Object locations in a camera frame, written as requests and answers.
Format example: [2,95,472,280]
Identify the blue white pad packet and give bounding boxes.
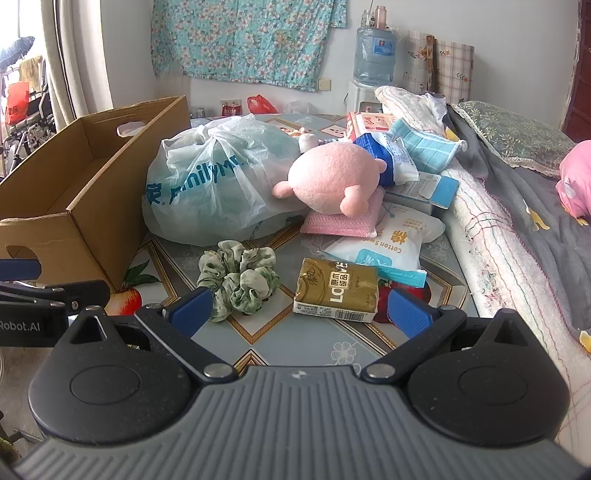
[353,131,421,185]

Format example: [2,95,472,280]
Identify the blue striped towel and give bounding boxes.
[387,117,467,175]

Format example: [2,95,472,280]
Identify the pink sponge cloth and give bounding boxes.
[300,187,386,238]

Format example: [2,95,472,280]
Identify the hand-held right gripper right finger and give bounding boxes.
[361,287,533,384]

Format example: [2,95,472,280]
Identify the fruit print tablecloth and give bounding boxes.
[115,113,478,370]

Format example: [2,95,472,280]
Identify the white crumpled cloth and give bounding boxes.
[425,91,448,116]

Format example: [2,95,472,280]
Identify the teal floral hanging cloth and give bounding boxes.
[151,0,348,92]

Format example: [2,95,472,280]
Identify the light blue carton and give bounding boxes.
[383,172,460,215]

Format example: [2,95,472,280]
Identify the gold tissue packet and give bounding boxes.
[293,257,379,324]

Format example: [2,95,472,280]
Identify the red wet wipes pack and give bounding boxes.
[345,112,397,141]

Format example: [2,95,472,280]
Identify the pink plush toy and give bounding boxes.
[271,133,387,217]

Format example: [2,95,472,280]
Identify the beige curtain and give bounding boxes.
[44,0,114,130]

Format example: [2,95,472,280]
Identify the rolled plaid mat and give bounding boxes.
[434,39,475,104]

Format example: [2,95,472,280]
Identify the yellow towel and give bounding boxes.
[18,55,44,84]

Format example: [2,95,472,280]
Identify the dark blue dotted umbrella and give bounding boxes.
[0,36,35,68]

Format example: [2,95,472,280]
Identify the green patterned pillow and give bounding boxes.
[455,100,578,178]

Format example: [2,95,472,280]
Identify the white plastic shopping bag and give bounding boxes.
[141,113,308,245]

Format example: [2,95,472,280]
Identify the red plastic bag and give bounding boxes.
[247,95,279,114]

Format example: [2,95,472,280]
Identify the orange-red hanging bag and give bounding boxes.
[4,82,31,125]

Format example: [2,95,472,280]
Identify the grey blanket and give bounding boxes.
[441,104,591,344]

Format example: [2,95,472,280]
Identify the white cotton swab packet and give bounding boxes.
[321,203,446,287]

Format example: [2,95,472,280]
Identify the cream scrunchie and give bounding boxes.
[198,240,281,322]

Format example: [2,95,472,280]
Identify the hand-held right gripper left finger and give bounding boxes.
[68,286,235,385]

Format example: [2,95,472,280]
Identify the wheelchair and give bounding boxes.
[0,55,61,176]

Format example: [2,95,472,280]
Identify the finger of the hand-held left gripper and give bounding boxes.
[0,280,110,318]
[0,260,42,280]

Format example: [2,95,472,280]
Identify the rolled floral mat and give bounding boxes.
[406,30,437,95]

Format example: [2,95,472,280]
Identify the brown cardboard box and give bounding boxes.
[0,95,191,292]

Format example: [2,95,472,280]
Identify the pink bottles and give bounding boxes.
[360,4,393,29]

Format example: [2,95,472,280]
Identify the pink pillow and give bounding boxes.
[555,141,591,217]

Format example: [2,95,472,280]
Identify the dark red wooden door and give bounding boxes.
[561,23,591,141]

